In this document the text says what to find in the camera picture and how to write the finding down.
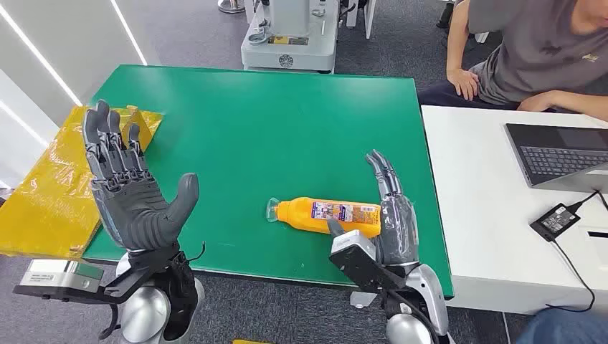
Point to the chrome stand base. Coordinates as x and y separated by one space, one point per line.
231 5

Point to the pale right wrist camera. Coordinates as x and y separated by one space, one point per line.
354 251

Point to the yellow tape-wrapped cardboard box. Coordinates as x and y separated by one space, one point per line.
47 199

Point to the dark grey laptop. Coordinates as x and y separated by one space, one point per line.
556 156

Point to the person's right hand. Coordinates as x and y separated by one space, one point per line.
463 84

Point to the person's left hand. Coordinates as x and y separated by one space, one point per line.
537 102

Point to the grey robot base machine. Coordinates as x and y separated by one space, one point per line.
290 47

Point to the black power adapter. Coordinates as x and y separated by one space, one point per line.
555 221

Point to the orange plastic bottle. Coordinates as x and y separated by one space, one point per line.
313 216

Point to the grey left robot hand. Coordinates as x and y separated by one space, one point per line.
135 209

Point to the person's hand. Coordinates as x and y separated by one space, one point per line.
537 102
463 84

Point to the person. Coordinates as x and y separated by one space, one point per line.
532 52

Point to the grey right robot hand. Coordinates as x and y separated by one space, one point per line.
396 228

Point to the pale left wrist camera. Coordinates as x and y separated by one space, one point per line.
62 276

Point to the person's leg in jeans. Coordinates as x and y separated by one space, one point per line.
565 327

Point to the white table leg bracket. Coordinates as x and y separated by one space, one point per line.
362 300

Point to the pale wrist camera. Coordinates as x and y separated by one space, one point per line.
354 251
62 276

